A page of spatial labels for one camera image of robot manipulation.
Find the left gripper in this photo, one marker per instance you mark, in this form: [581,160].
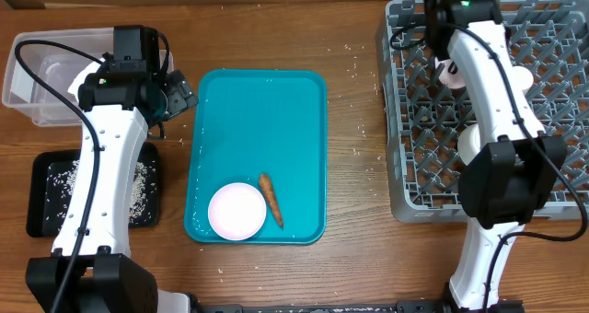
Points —
[178,99]

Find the large white dinner plate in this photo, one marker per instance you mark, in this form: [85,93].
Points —
[447,73]

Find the white cup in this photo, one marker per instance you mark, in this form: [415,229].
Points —
[523,77]

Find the orange carrot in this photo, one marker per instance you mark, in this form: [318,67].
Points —
[268,192]

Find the pale green bowl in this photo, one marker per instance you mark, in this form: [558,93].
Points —
[468,144]

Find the small pink plate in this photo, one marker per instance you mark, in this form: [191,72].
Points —
[237,211]

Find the white paper napkin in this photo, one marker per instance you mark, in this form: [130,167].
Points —
[81,77]

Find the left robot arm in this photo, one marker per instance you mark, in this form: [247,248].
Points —
[90,268]

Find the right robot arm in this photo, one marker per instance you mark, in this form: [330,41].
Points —
[512,172]

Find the grey dishwasher rack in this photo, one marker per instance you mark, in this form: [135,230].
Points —
[425,117]

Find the teal serving tray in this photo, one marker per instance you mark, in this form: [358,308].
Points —
[250,122]

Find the pile of white rice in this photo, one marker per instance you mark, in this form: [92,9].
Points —
[61,181]

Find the black plastic tray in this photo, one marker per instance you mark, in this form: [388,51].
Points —
[36,226]

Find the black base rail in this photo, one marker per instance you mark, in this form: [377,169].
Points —
[403,306]

